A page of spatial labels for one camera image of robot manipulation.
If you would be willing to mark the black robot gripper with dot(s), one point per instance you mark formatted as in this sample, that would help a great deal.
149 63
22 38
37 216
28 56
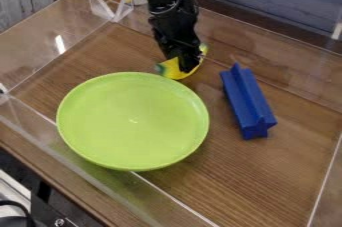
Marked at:
172 20

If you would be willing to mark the clear acrylic corner bracket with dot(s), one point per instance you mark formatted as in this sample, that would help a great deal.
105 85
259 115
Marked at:
110 10

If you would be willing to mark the blue star-shaped block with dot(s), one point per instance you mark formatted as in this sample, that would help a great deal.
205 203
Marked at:
249 106

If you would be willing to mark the clear acrylic enclosure wall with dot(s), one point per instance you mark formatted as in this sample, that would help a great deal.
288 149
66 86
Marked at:
235 183

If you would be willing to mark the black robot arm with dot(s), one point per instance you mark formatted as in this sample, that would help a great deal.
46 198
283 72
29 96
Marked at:
172 20

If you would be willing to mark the green round plate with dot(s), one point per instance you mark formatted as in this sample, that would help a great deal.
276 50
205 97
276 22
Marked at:
132 121

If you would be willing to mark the yellow toy banana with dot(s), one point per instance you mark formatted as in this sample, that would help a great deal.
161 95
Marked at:
168 68

